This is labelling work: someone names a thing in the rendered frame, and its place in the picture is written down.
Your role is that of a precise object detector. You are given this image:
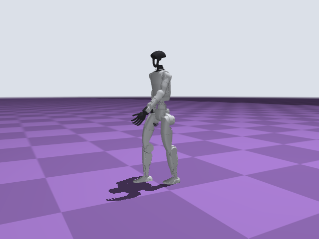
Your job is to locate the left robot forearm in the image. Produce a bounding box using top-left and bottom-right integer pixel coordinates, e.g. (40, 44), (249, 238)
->
(146, 90), (163, 113)

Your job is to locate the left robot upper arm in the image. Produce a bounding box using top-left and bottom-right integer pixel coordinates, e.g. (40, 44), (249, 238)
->
(156, 72), (172, 98)

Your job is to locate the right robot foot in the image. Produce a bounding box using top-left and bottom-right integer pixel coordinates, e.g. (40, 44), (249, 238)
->
(133, 176), (153, 183)

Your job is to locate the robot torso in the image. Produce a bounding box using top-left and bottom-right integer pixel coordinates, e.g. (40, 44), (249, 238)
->
(151, 68), (171, 121)

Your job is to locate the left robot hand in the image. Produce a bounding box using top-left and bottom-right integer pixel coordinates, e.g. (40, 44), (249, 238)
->
(131, 106), (149, 126)

